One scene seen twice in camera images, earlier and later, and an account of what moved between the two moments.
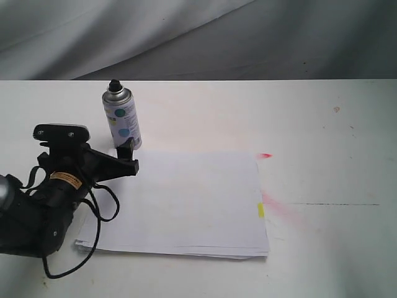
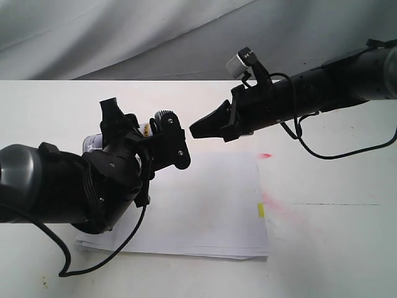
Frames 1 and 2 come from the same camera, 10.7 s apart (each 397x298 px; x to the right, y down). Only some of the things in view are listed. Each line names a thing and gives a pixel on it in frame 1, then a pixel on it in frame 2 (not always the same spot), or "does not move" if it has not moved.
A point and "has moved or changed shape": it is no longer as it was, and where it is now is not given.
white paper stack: x=194 y=204 does not move
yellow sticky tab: x=261 y=210 does not move
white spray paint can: x=122 y=121 has moved or changed shape
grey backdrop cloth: x=197 y=40 does not move
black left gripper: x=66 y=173 -> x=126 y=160
